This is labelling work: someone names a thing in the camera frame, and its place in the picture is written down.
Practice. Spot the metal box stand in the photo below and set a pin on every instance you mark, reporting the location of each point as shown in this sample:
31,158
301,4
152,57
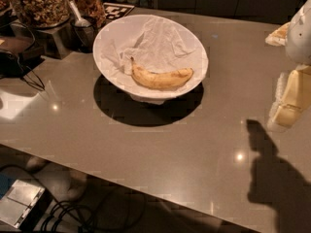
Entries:
58,42

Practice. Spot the silver box on floor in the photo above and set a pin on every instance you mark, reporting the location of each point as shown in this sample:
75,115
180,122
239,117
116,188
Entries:
18,203

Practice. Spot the yellow banana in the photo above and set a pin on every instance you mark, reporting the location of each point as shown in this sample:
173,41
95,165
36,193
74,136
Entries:
164,80

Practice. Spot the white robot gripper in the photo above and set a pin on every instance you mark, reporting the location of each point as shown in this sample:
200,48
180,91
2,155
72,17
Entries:
299,36

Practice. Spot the dark glass cup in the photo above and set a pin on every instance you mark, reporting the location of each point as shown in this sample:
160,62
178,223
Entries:
84,36

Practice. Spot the large glass nut jar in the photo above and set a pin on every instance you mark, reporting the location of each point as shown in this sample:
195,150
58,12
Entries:
41,13

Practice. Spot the black device with cable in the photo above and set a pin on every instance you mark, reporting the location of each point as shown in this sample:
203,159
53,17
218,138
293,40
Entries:
20,54

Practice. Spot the white plastic spoon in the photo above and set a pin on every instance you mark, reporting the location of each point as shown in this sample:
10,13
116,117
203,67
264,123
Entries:
79,20

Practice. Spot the black white marker tag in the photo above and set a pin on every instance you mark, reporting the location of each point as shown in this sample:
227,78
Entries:
114,11

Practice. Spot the white paper napkin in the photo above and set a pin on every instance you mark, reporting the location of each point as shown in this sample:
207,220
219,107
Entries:
157,43

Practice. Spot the white bowl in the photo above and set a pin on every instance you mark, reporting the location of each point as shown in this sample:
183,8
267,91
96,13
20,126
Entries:
143,94

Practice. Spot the small glass snack jar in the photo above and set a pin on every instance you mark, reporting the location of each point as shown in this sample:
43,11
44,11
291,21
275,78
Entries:
94,9

